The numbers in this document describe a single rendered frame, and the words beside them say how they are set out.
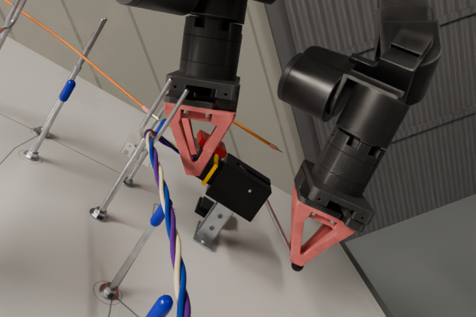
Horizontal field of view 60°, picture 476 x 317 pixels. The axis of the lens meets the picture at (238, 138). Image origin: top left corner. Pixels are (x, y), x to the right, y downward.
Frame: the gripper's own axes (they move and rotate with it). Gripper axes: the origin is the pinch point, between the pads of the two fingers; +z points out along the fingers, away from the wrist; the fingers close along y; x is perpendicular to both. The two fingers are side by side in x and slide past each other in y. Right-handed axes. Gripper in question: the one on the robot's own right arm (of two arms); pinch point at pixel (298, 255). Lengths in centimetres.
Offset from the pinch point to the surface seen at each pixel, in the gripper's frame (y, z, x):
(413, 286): -113, 43, 83
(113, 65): -120, 11, -64
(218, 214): 1.3, -1.2, -10.0
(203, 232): 1.3, 1.4, -10.6
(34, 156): 5.7, -1.0, -28.4
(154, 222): 16.4, -5.2, -14.8
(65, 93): 5.9, -7.9, -27.4
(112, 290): 16.3, 0.9, -15.6
